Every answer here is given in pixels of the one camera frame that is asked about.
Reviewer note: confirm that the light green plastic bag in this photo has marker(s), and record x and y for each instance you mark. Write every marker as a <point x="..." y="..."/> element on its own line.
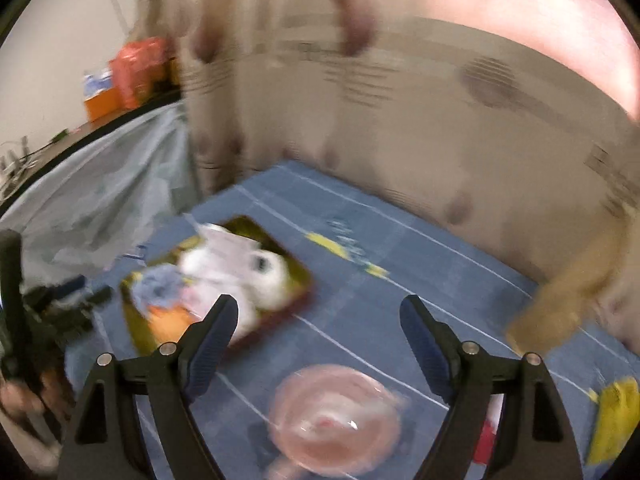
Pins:
<point x="107" y="198"/>

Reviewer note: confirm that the kraft paper snack bag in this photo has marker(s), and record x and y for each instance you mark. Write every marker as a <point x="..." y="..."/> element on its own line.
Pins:
<point x="601" y="284"/>

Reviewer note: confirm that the floral white sachet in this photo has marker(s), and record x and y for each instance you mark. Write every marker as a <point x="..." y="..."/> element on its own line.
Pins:
<point x="228" y="255"/>

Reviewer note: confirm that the orange plush toy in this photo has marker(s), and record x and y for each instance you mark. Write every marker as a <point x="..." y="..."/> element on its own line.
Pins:
<point x="168" y="325"/>

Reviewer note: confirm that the red plastic bag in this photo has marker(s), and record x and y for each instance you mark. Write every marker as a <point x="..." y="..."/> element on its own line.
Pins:
<point x="129" y="79"/>

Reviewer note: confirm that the light blue fluffy sock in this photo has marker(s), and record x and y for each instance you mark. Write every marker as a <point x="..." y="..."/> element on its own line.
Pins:
<point x="157" y="287"/>

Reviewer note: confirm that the gold red tin box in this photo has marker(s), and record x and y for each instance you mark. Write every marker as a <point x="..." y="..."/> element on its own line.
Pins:
<point x="202" y="288"/>

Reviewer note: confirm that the blue checked tablecloth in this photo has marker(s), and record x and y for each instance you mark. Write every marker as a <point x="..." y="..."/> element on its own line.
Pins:
<point x="364" y="256"/>

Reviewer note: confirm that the red sleep mask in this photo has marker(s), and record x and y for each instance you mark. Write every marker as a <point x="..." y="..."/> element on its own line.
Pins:
<point x="488" y="435"/>

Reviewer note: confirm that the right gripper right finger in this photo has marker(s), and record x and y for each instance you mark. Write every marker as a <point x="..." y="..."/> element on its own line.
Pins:
<point x="534" y="438"/>

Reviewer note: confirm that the yellow tissue pack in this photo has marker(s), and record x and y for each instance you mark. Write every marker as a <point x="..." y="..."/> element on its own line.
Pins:
<point x="617" y="418"/>

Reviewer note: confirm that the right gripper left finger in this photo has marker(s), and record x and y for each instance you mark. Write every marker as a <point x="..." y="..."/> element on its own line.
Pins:
<point x="104" y="437"/>

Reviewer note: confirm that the pink ceramic mug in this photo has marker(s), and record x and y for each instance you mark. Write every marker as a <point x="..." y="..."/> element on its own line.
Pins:
<point x="333" y="421"/>

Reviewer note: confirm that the white fluffy sock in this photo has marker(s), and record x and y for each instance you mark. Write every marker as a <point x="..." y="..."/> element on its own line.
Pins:
<point x="267" y="280"/>

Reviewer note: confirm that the person's hand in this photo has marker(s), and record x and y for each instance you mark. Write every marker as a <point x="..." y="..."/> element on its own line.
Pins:
<point x="57" y="395"/>

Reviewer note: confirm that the beige leaf print curtain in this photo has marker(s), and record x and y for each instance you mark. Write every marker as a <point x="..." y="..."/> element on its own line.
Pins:
<point x="513" y="124"/>

